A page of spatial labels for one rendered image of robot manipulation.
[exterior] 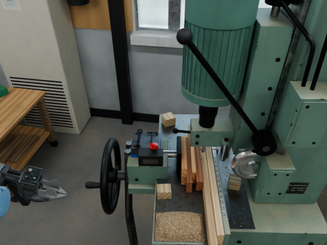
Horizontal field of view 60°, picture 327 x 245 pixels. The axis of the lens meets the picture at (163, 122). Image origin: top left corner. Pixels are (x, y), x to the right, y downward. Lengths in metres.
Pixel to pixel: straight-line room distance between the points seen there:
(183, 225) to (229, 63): 0.45
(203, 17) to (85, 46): 1.84
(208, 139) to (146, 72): 1.52
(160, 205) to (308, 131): 0.47
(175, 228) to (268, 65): 0.50
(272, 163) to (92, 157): 1.76
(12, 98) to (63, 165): 0.62
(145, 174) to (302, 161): 0.50
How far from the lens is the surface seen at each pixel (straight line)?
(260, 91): 0.81
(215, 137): 0.93
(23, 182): 1.03
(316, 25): 0.72
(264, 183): 0.87
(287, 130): 0.76
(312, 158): 0.98
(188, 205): 0.92
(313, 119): 0.75
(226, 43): 0.71
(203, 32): 0.70
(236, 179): 1.09
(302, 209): 1.14
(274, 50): 0.76
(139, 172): 0.96
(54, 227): 2.05
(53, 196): 1.07
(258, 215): 1.07
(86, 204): 2.09
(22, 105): 2.18
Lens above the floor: 1.65
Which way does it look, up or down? 39 degrees down
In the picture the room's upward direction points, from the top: straight up
